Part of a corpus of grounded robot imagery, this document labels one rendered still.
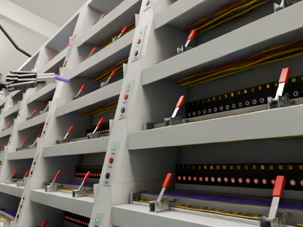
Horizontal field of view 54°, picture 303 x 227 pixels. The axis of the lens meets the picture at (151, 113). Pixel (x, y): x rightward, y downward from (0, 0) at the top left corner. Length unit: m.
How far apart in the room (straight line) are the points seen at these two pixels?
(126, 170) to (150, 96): 0.23
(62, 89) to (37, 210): 0.57
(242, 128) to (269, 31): 0.19
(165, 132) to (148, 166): 0.19
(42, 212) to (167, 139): 0.91
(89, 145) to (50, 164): 0.48
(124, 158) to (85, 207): 0.21
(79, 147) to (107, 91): 0.23
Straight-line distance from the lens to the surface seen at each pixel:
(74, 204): 1.00
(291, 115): 0.50
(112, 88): 1.01
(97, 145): 0.97
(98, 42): 1.64
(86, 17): 1.71
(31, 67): 2.81
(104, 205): 0.82
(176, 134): 0.66
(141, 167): 0.84
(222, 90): 0.90
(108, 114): 1.42
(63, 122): 1.49
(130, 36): 1.07
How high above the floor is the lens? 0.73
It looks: 18 degrees up
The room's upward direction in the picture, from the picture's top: 11 degrees clockwise
